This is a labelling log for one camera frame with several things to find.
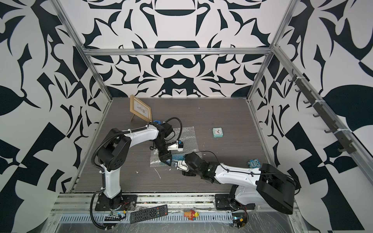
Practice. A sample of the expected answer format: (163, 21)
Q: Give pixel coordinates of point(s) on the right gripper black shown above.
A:
(187, 174)

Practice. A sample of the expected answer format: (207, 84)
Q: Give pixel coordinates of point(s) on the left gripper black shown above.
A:
(164, 157)

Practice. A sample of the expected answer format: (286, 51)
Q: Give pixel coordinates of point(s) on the blue liquid bottle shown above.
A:
(178, 157)

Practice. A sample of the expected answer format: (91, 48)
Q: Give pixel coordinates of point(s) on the clear bubble wrap sheet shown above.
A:
(187, 144)

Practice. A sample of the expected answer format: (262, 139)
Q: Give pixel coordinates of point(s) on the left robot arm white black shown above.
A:
(112, 152)

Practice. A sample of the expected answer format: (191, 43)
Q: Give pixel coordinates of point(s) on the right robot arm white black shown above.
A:
(264, 185)

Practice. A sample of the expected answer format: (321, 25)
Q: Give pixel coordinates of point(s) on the blue tape dispenser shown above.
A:
(157, 122)

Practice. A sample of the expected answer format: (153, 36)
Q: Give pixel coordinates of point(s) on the small teal alarm clock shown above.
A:
(217, 132)

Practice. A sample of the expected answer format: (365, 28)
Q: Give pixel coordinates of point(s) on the small red yellow toy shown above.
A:
(191, 215)

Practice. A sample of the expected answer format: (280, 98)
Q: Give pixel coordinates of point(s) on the blue owl figurine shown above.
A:
(252, 164)

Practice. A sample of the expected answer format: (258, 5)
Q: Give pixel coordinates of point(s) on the black remote control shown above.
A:
(148, 214)

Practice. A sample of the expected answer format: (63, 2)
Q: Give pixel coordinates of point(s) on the black electronics box green led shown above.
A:
(240, 219)

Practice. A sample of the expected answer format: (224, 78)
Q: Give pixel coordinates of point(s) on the small green circuit board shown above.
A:
(115, 216)

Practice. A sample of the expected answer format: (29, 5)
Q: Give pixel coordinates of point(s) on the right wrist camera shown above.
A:
(180, 165)

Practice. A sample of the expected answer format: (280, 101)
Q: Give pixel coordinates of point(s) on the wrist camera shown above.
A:
(177, 146)
(180, 165)

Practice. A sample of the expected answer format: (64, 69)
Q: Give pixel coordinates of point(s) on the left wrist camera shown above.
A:
(177, 146)

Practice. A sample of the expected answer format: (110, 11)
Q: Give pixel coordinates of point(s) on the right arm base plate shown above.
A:
(225, 202)

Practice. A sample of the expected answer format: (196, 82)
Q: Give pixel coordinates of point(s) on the wooden picture frame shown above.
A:
(140, 109)

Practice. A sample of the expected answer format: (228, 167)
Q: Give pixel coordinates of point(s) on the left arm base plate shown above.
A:
(118, 203)

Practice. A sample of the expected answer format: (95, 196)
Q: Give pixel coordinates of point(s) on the black wall hook rail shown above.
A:
(324, 111)

